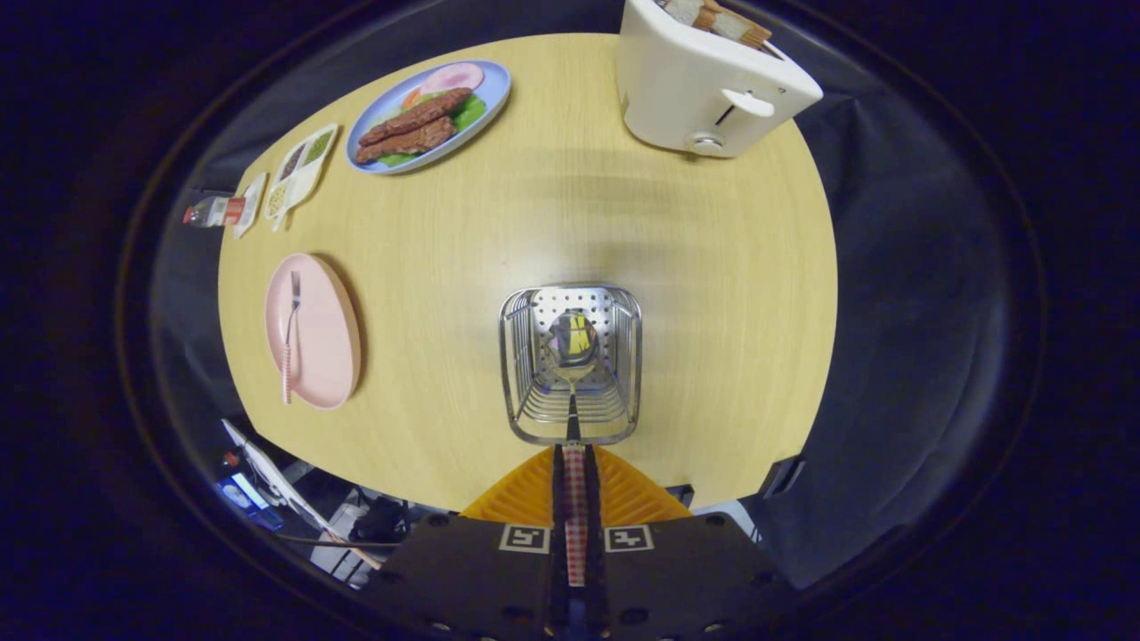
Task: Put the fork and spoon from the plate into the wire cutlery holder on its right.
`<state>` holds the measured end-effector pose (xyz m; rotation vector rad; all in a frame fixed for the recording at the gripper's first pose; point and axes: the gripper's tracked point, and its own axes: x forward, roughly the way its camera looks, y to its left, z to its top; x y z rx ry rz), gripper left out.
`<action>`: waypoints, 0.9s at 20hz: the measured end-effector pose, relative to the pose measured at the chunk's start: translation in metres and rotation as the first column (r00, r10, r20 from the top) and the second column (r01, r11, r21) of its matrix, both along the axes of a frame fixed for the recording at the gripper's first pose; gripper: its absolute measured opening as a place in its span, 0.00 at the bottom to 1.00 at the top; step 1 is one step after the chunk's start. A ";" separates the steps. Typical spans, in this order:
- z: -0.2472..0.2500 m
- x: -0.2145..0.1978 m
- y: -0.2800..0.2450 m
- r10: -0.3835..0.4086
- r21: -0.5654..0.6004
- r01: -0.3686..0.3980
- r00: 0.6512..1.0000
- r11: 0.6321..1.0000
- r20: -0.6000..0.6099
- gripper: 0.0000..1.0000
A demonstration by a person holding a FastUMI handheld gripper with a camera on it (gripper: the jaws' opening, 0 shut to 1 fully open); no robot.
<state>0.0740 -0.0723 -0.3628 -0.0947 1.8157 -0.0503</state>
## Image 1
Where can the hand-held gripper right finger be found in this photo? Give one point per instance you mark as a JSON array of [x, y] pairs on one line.
[[595, 570]]

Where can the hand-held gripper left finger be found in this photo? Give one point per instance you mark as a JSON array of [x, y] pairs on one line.
[[557, 570]]

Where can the black table clamp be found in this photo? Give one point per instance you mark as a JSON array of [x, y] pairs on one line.
[[681, 494], [782, 476]]

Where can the white flat panel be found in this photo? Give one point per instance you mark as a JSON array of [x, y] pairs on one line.
[[276, 476]]

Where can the blue box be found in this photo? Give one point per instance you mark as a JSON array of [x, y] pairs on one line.
[[240, 494]]

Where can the pink round plate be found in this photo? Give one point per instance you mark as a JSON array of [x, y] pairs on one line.
[[325, 338]]

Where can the brown meat strip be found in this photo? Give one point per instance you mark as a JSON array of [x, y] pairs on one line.
[[405, 142], [419, 114]]

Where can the white divided seasoning tray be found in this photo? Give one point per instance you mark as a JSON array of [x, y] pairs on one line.
[[307, 182]]

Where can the green lettuce leaf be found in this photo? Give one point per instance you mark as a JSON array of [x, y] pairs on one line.
[[469, 111]]

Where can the small white dish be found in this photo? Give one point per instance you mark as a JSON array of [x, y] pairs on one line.
[[252, 205]]

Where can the blue oval plate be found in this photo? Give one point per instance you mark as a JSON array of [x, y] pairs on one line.
[[490, 89]]

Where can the white toaster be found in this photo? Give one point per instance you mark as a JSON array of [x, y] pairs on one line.
[[686, 89]]

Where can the orange vegetable slice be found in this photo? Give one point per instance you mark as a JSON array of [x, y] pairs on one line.
[[410, 98]]

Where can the clear bottle with red cap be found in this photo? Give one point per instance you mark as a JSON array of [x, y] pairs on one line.
[[214, 212]]

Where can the pink ham slice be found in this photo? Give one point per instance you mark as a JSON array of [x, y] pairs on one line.
[[450, 77]]

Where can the toast bread slice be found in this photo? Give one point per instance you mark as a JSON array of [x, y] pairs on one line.
[[686, 9], [739, 27]]

